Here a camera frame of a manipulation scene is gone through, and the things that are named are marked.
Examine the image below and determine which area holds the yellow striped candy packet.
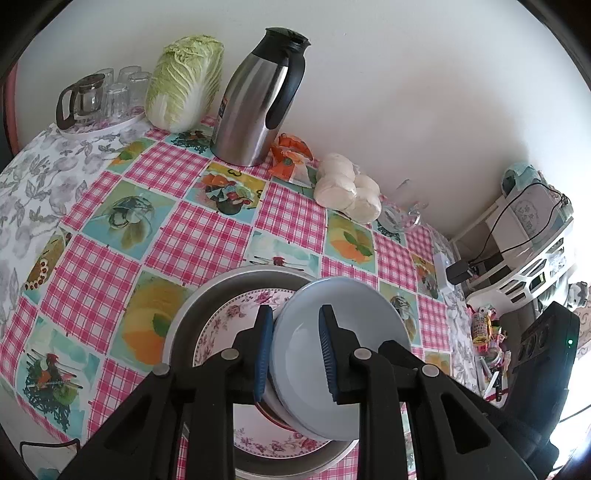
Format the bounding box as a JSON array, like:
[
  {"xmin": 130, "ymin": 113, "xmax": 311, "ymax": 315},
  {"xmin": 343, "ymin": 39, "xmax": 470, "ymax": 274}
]
[{"xmin": 470, "ymin": 311, "xmax": 491, "ymax": 354}]

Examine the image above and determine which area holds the clear glass jar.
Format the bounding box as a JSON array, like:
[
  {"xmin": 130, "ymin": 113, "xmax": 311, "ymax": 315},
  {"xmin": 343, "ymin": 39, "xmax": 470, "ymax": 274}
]
[{"xmin": 55, "ymin": 74, "xmax": 107, "ymax": 132}]

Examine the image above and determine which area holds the black charger cable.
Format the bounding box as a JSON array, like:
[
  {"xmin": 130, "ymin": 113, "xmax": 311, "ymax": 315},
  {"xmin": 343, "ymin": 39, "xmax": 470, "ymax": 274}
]
[{"xmin": 466, "ymin": 182, "xmax": 571, "ymax": 273}]

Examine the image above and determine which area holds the clear glass mug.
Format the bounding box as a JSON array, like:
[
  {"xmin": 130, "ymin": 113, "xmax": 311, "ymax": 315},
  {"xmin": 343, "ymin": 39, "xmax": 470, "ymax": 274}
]
[{"xmin": 379, "ymin": 180, "xmax": 432, "ymax": 234}]

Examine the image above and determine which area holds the pink floral round plate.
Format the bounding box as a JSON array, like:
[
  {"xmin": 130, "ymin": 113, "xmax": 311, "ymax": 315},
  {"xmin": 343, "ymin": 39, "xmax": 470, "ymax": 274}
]
[{"xmin": 191, "ymin": 288, "xmax": 338, "ymax": 457}]

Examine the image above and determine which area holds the red chair back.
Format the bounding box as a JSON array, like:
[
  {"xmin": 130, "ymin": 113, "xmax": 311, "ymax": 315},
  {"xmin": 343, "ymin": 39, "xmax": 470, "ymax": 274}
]
[{"xmin": 2, "ymin": 60, "xmax": 21, "ymax": 155}]

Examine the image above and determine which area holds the orange snack packet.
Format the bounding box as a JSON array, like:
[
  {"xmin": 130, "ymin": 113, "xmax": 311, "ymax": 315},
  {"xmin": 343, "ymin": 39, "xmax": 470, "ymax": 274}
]
[{"xmin": 268, "ymin": 133, "xmax": 319, "ymax": 188}]

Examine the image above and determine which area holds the white power strip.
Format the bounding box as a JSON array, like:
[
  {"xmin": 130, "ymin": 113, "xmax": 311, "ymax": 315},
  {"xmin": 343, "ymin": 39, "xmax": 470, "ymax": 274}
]
[{"xmin": 433, "ymin": 251, "xmax": 455, "ymax": 291}]

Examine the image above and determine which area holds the napa cabbage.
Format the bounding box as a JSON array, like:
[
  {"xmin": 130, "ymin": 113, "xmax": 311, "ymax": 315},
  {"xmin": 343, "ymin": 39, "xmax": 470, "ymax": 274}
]
[{"xmin": 144, "ymin": 36, "xmax": 225, "ymax": 134}]

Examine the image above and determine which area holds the pink checked tablecloth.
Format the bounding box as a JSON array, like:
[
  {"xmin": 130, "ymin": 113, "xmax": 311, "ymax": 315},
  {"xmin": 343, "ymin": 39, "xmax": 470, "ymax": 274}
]
[{"xmin": 0, "ymin": 115, "xmax": 455, "ymax": 480}]

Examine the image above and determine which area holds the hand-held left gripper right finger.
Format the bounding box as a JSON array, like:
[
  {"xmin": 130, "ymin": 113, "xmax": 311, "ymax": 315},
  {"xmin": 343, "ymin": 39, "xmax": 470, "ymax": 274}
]
[{"xmin": 318, "ymin": 305, "xmax": 555, "ymax": 480}]

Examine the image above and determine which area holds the stainless steel thermos jug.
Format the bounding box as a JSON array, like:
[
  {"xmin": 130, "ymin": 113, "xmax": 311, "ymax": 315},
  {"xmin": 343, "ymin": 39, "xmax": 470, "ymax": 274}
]
[{"xmin": 210, "ymin": 28, "xmax": 311, "ymax": 168}]

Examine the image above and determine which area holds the white cutout side shelf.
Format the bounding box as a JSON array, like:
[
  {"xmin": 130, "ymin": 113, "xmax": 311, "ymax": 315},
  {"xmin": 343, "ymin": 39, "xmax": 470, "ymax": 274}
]
[{"xmin": 450, "ymin": 203, "xmax": 578, "ymax": 305}]

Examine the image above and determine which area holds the white printed box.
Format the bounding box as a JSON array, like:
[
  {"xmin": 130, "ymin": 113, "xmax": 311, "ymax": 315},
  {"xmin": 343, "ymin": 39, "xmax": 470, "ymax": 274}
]
[{"xmin": 508, "ymin": 185, "xmax": 566, "ymax": 241}]

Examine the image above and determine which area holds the pile of small trinkets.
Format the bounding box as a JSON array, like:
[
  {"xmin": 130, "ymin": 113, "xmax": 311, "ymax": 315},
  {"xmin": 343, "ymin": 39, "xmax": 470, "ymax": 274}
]
[{"xmin": 466, "ymin": 305, "xmax": 513, "ymax": 402}]

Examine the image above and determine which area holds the light blue bowl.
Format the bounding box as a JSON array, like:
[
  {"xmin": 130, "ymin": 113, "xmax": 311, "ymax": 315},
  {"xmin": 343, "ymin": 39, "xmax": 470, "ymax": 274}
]
[{"xmin": 271, "ymin": 277, "xmax": 413, "ymax": 441}]

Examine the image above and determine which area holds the metal basin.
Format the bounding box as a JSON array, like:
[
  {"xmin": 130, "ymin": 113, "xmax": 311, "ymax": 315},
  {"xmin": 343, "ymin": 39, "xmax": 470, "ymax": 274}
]
[{"xmin": 161, "ymin": 265, "xmax": 361, "ymax": 478}]

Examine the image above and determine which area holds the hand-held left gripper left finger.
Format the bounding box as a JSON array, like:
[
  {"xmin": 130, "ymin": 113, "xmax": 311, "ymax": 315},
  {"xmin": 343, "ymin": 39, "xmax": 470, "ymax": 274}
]
[{"xmin": 69, "ymin": 305, "xmax": 274, "ymax": 480}]

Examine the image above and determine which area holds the teal cloth item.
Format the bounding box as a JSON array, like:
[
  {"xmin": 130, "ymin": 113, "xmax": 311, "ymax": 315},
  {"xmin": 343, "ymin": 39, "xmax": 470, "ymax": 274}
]
[{"xmin": 502, "ymin": 162, "xmax": 543, "ymax": 195}]

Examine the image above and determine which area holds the white serving tray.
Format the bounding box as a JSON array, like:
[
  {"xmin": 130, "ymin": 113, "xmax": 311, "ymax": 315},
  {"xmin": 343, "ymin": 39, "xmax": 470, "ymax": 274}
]
[{"xmin": 55, "ymin": 108, "xmax": 147, "ymax": 141}]

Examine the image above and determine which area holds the bag of white steamed buns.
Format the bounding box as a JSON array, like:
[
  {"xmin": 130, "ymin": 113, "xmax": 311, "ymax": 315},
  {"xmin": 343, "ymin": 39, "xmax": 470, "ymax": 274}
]
[{"xmin": 314, "ymin": 153, "xmax": 383, "ymax": 224}]

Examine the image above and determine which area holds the black charger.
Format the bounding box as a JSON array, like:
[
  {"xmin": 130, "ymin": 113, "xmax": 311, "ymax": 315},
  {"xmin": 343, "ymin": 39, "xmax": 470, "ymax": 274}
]
[{"xmin": 448, "ymin": 261, "xmax": 476, "ymax": 286}]

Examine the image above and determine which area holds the grey plush toy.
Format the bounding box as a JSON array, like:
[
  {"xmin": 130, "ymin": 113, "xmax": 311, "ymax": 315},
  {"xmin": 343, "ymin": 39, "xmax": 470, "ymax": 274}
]
[{"xmin": 566, "ymin": 282, "xmax": 591, "ymax": 308}]

